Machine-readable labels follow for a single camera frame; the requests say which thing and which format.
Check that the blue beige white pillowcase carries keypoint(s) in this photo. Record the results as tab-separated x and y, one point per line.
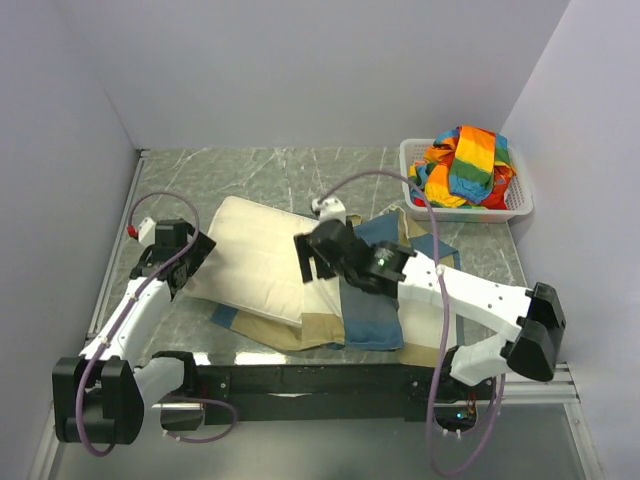
368	323

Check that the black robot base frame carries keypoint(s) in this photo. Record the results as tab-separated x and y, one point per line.
302	392

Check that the aluminium rail frame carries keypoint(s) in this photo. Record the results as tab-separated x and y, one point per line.
560	390

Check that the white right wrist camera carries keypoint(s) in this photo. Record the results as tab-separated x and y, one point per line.
330	208

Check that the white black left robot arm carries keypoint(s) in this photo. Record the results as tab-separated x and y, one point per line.
101	395

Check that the cream white pillow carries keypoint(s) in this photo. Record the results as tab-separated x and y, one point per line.
254	266

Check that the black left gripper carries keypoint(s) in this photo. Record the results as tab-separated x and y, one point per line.
199	252

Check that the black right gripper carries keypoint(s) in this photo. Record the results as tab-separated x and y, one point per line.
307	251

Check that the rainbow striped cloth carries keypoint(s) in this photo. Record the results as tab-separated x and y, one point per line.
466	167

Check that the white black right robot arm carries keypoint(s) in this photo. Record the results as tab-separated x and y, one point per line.
528	324

